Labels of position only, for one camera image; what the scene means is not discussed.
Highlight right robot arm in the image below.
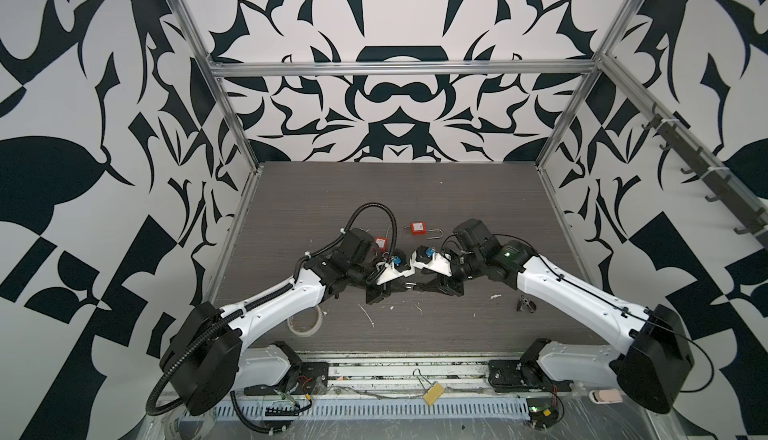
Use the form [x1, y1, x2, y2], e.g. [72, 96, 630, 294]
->
[411, 218, 695, 414]

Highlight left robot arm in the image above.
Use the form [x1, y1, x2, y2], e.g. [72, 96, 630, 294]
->
[146, 228, 415, 416]

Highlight black key bunch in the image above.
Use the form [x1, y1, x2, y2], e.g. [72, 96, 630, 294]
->
[516, 294, 537, 313]

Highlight red padlock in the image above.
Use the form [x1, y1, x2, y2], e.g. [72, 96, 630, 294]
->
[406, 221, 444, 240]
[375, 237, 389, 252]

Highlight red padlock far back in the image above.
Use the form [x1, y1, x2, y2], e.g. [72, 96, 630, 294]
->
[406, 221, 444, 240]

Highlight small electronics board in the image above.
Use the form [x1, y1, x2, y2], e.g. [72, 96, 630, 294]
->
[526, 395, 565, 431]

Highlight pink white small object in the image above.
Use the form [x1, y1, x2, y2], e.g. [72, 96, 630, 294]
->
[588, 389, 623, 405]

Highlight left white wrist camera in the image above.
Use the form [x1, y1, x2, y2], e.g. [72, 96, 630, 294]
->
[376, 251, 415, 285]

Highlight black corrugated cable conduit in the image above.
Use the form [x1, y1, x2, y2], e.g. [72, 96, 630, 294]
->
[145, 201, 400, 417]

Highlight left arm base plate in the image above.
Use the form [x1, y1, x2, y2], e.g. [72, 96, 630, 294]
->
[244, 362, 330, 396]

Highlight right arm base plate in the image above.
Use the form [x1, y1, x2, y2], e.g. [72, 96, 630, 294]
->
[488, 360, 572, 393]

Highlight white slotted cable duct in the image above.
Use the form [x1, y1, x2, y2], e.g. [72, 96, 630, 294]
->
[179, 396, 532, 422]

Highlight black coat hook rail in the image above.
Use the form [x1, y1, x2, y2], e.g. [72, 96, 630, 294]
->
[640, 104, 767, 249]

